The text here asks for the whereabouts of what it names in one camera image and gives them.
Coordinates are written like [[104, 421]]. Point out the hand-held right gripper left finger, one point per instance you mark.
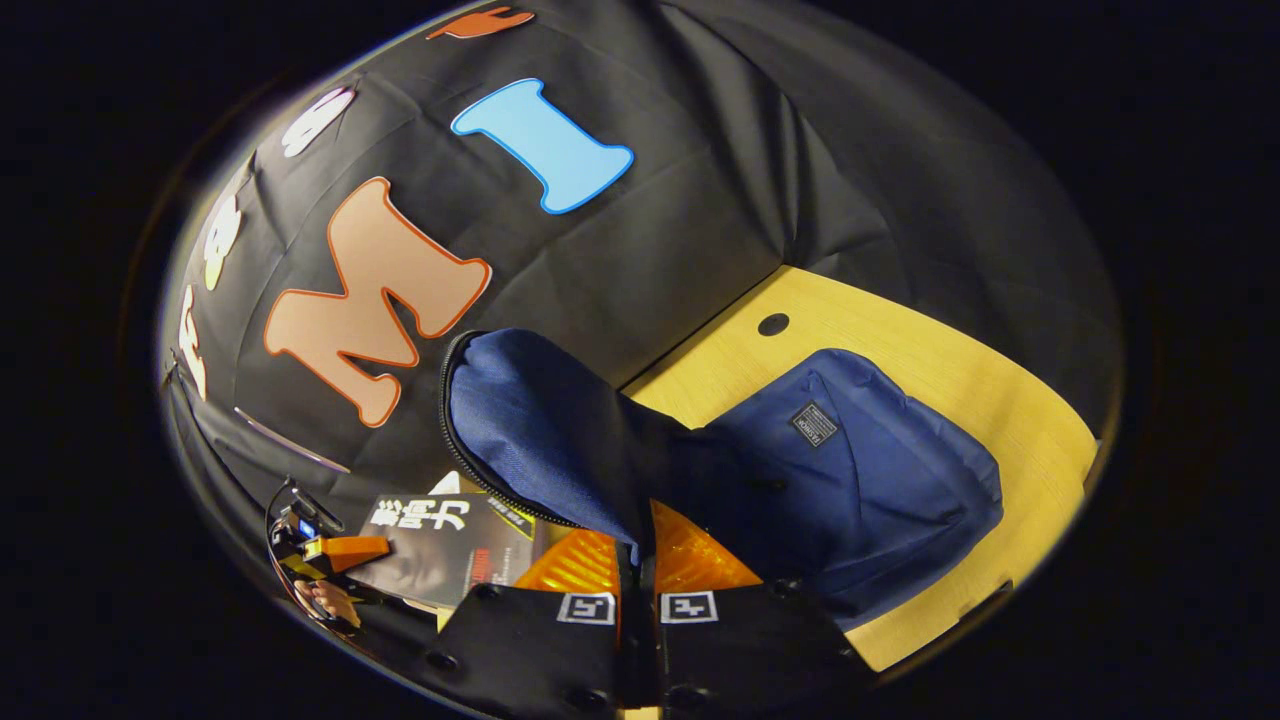
[[520, 640]]

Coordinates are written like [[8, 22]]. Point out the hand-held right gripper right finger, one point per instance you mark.
[[750, 650]]

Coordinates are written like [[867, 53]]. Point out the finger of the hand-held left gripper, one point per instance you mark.
[[350, 550]]

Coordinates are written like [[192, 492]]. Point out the black book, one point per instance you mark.
[[440, 550]]

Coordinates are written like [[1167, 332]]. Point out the white plastic bookshelf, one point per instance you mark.
[[447, 485]]

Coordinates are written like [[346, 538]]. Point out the blue schoolbag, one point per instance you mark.
[[860, 480]]

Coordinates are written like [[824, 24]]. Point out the black backdrop cloth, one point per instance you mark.
[[700, 250]]

